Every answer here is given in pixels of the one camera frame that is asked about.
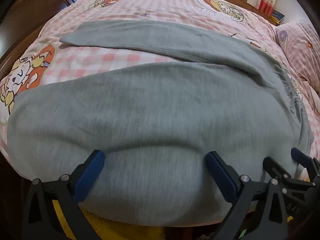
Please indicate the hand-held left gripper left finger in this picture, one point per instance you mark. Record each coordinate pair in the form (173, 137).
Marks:
(90, 175)

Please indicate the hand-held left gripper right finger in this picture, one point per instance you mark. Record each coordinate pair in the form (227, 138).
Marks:
(221, 177)

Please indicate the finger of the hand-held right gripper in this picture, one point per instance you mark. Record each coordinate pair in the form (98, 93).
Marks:
(273, 168)
(301, 156)

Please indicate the grey pants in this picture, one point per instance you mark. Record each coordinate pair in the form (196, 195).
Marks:
(150, 117)

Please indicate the yellow floor cushion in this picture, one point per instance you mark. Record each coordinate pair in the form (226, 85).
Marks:
(112, 230)

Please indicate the pink checked pillow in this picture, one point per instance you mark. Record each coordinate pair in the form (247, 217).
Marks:
(300, 45)

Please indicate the blue book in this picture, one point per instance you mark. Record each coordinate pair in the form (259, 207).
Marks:
(278, 16)

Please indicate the dark wooden wardrobe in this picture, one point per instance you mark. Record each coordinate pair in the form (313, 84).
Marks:
(30, 10)

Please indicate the pink checked cartoon blanket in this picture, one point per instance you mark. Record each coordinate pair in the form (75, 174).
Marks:
(175, 7)

